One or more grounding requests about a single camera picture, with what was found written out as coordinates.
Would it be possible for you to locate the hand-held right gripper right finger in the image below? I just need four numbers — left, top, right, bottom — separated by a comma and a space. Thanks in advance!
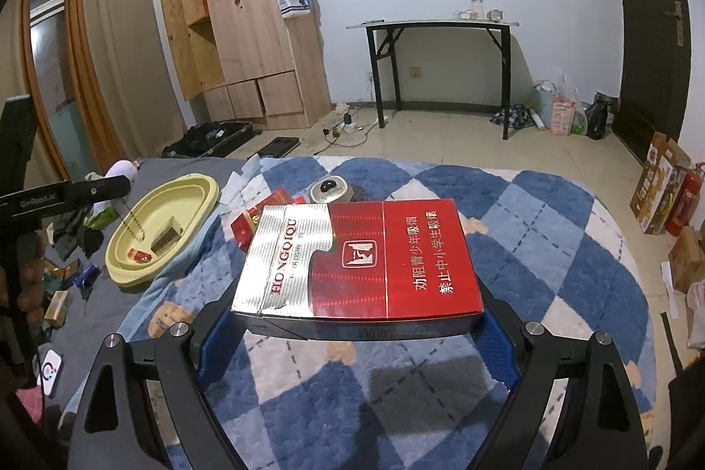
468, 283, 656, 470

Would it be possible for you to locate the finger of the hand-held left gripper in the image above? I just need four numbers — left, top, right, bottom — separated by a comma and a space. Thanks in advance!
59, 175, 133, 212

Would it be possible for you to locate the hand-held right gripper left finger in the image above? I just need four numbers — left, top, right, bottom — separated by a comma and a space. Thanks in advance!
58, 299, 249, 470

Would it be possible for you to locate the yellow plastic basin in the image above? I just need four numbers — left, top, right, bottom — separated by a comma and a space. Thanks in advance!
104, 174, 221, 290

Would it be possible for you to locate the red cigarette carton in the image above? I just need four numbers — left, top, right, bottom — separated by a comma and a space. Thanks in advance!
230, 199, 486, 343

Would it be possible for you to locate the person's left hand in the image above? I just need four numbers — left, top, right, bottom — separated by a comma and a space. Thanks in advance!
19, 230, 50, 315

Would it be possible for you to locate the small wooden box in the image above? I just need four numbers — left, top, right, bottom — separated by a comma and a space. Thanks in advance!
150, 219, 182, 253

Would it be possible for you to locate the blue small item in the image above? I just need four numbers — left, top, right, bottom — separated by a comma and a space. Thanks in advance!
74, 263, 103, 289

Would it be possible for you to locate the glass sliding door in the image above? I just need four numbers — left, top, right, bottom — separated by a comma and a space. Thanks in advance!
27, 0, 100, 179

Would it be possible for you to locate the black case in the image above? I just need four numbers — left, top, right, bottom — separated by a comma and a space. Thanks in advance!
161, 120, 257, 158

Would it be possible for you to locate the yellow small box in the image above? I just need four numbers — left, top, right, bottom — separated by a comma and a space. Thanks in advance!
44, 289, 74, 328

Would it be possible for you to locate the blue checkered blanket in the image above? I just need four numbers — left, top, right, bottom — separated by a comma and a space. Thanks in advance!
60, 156, 659, 470

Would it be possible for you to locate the white cloth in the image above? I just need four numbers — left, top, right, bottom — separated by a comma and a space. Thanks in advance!
219, 156, 276, 207

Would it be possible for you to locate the beige curtain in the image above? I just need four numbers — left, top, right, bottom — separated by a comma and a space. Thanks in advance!
66, 0, 188, 174

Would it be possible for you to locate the white round-marked device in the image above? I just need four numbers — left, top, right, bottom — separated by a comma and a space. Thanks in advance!
36, 349, 65, 396

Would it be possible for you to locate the black flat board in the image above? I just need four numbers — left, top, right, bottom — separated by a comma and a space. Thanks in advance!
248, 137, 301, 159

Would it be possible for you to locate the round silver tin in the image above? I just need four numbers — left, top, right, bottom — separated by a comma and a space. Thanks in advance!
307, 178, 353, 204

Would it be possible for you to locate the wooden wardrobe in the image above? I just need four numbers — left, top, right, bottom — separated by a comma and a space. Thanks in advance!
158, 0, 332, 130

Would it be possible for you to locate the plain cardboard box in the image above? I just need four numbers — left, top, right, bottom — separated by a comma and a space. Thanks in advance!
668, 226, 705, 295

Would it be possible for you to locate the printed cardboard box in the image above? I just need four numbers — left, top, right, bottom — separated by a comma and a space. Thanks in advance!
629, 131, 692, 235

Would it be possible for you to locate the plaid cloth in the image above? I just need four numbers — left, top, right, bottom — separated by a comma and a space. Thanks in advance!
490, 104, 538, 130

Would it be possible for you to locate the red fire extinguisher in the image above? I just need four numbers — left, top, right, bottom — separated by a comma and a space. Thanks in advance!
664, 162, 705, 237

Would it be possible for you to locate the pink bag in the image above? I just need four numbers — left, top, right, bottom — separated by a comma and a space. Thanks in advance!
551, 96, 576, 136

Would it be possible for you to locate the black bag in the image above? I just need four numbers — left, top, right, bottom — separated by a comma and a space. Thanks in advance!
585, 90, 618, 141

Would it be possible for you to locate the translucent plastic bag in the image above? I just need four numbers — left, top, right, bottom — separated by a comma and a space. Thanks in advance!
531, 70, 587, 135

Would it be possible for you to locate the dark door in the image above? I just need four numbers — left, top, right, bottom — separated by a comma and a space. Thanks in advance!
602, 0, 692, 168

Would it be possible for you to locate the black folding table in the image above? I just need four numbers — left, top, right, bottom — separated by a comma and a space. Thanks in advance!
346, 19, 519, 141

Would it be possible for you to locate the power strip with cables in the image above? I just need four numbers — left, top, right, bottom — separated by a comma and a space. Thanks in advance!
319, 104, 394, 141

